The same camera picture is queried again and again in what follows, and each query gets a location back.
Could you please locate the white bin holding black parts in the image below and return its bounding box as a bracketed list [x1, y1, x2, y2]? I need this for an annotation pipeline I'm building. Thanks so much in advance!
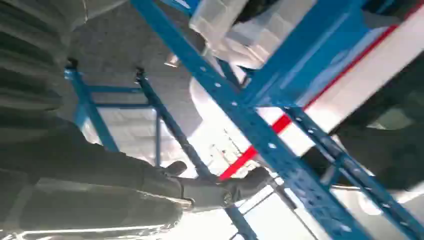
[215, 0, 320, 70]

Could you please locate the black parts bundle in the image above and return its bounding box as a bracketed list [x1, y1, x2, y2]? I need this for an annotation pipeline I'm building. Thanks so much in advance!
[235, 0, 282, 23]

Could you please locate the white plastic bin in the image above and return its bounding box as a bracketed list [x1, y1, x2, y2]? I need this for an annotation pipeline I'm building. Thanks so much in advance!
[188, 0, 250, 51]

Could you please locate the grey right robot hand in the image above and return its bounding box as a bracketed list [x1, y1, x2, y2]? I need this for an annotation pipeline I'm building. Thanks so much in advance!
[0, 110, 273, 240]

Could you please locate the white panel with red stripe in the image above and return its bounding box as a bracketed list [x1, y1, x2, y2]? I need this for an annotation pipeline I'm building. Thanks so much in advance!
[218, 3, 424, 181]

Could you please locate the blue steel shelving rack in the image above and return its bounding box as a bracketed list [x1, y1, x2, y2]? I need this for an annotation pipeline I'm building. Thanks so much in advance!
[129, 0, 424, 240]
[64, 59, 259, 240]

